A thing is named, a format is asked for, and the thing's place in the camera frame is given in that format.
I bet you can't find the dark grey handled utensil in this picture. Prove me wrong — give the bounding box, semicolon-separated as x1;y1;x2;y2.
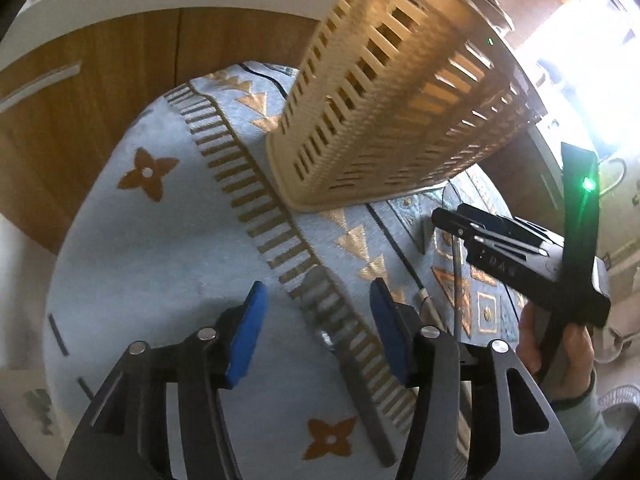
316;330;399;466

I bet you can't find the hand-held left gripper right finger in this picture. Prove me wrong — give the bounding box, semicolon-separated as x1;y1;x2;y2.
369;277;583;480

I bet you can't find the kitchen counter with wooden cabinets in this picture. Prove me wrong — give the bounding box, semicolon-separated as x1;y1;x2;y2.
0;0;567;261

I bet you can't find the person's right forearm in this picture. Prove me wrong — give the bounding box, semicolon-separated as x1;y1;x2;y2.
550;370;629;480

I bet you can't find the blue patterned tablecloth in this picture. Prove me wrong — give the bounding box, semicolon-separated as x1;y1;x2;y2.
42;61;562;480

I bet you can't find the yellow slotted plastic utensil basket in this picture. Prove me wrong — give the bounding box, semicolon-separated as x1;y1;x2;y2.
265;0;544;214

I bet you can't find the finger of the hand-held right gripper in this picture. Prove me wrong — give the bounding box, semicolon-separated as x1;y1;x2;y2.
431;206;548;263
462;204;553;247

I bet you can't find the person's right hand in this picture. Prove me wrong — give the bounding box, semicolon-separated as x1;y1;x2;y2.
517;302;597;404

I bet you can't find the long silver cabinet handle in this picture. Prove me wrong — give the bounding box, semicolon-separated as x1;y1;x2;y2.
0;62;82;114

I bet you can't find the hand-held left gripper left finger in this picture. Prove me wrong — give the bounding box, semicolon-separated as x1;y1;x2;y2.
57;281;269;480

